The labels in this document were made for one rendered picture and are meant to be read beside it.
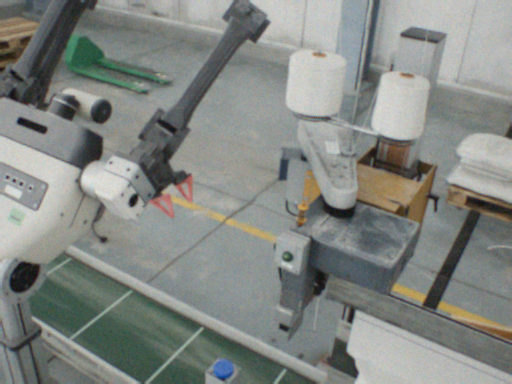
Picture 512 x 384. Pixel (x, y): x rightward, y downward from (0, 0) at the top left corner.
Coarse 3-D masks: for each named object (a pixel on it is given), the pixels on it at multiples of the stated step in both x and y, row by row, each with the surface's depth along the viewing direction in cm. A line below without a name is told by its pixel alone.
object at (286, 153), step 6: (282, 150) 184; (288, 150) 185; (294, 150) 185; (282, 156) 180; (288, 156) 181; (294, 156) 181; (300, 156) 182; (282, 162) 180; (288, 162) 180; (282, 168) 181; (282, 174) 182; (282, 180) 184
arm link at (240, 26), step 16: (240, 0) 130; (240, 16) 126; (256, 16) 130; (224, 32) 128; (240, 32) 128; (224, 48) 129; (208, 64) 130; (224, 64) 130; (192, 80) 131; (208, 80) 131; (192, 96) 132; (160, 112) 134; (176, 112) 133; (144, 128) 133; (176, 128) 134; (176, 144) 135
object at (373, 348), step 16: (368, 320) 160; (352, 336) 166; (368, 336) 162; (384, 336) 159; (416, 336) 152; (352, 352) 168; (368, 352) 165; (384, 352) 161; (400, 352) 158; (416, 352) 154; (432, 352) 152; (448, 352) 149; (368, 368) 165; (384, 368) 164; (400, 368) 160; (416, 368) 157; (432, 368) 153; (448, 368) 151; (464, 368) 148; (480, 368) 145
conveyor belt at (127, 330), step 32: (64, 256) 273; (64, 288) 252; (96, 288) 254; (64, 320) 234; (96, 320) 236; (128, 320) 237; (160, 320) 239; (96, 352) 220; (128, 352) 221; (160, 352) 222; (192, 352) 224; (224, 352) 225
